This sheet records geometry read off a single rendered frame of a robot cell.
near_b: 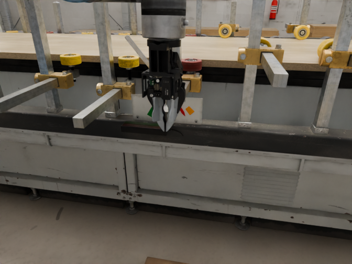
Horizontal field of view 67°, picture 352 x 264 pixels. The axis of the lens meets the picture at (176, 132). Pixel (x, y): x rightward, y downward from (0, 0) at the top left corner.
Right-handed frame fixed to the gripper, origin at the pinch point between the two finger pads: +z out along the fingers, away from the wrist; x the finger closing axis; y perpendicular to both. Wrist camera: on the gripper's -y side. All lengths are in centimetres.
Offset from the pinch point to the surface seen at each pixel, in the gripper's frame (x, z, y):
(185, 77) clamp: -0.8, -5.7, -30.1
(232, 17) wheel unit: 12, -25, -139
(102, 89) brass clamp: -31.3, 0.5, -29.5
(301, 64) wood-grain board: 39, -9, -48
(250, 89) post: 21.2, -2.7, -30.8
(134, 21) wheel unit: -57, -21, -138
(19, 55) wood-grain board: -78, -8, -46
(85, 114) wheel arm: -24.1, 0.8, -4.0
